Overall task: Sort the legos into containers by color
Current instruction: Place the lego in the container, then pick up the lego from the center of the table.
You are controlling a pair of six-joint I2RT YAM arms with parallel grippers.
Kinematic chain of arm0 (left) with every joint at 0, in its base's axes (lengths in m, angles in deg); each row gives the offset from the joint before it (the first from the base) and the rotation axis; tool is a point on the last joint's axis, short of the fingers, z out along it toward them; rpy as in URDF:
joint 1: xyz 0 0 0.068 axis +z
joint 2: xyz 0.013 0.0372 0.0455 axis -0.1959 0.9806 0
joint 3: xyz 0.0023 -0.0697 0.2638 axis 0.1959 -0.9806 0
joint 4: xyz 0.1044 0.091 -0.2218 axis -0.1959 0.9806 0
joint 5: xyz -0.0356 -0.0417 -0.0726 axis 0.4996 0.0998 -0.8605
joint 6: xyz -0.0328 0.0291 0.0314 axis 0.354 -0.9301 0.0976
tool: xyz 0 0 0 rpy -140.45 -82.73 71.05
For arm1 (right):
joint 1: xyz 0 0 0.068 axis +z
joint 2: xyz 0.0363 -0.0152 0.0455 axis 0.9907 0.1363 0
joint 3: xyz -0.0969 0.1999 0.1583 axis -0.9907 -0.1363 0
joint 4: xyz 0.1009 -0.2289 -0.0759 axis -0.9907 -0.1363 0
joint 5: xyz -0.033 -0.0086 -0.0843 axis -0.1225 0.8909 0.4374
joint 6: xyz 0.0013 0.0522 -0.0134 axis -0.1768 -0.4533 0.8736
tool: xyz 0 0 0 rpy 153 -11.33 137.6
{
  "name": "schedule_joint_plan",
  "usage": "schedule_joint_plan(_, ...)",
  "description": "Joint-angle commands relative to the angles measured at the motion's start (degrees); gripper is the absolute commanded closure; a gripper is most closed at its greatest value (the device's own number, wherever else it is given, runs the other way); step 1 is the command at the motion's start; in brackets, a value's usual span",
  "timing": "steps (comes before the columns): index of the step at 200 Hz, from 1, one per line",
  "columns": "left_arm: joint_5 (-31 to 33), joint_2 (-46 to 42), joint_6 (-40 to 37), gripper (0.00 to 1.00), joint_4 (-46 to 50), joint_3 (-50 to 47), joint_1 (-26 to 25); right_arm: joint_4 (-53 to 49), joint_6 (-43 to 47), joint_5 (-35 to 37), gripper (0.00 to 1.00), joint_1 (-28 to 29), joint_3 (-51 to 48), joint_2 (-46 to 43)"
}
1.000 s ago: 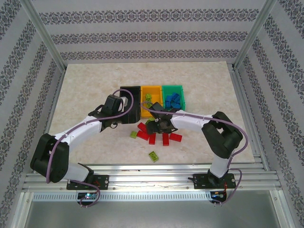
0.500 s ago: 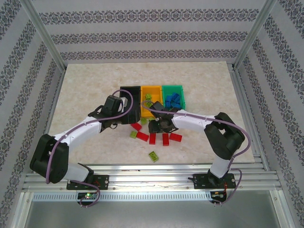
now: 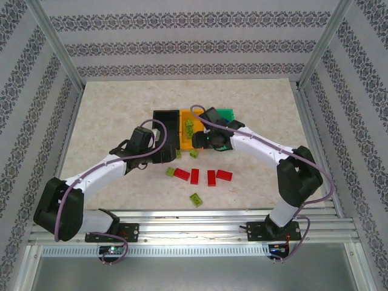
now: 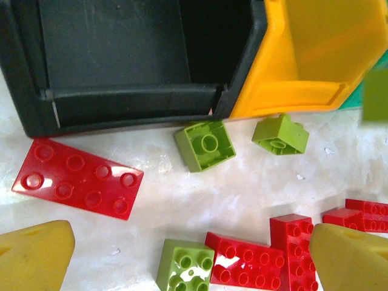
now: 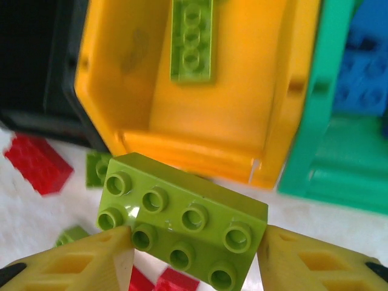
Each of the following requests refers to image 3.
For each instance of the lime two-by-two Lego brick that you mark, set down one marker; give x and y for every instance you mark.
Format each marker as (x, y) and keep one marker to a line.
(179, 154)
(194, 154)
(170, 172)

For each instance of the lime two-by-four Lego brick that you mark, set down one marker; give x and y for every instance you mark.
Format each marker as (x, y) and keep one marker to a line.
(189, 131)
(190, 122)

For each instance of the red two-by-four Lego brick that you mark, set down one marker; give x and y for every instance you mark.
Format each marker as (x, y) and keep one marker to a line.
(194, 176)
(181, 174)
(211, 178)
(224, 175)

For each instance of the lime green Lego brick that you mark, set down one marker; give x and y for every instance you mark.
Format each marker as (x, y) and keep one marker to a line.
(196, 200)

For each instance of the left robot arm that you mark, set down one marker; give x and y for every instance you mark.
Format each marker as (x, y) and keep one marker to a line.
(91, 173)

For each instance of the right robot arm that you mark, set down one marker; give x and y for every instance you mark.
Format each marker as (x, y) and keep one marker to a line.
(260, 145)

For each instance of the yellow plastic bin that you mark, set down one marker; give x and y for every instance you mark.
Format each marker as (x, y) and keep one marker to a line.
(198, 122)

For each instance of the green plastic bin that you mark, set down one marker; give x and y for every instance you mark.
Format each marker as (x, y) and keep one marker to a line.
(225, 112)

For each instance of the black plastic bin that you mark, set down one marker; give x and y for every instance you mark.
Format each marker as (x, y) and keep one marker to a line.
(166, 121)

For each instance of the small circuit board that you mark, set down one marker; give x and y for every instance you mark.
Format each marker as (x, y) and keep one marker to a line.
(277, 249)
(112, 250)

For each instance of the grey metal shelf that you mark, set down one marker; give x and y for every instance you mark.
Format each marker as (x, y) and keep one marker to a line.
(194, 272)

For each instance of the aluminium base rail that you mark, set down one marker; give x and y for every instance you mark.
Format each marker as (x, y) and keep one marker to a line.
(194, 224)

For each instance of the aluminium side rail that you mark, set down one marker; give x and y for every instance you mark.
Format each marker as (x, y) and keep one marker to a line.
(72, 121)
(310, 121)

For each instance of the aluminium frame post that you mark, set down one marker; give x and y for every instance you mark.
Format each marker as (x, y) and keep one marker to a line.
(58, 45)
(324, 45)

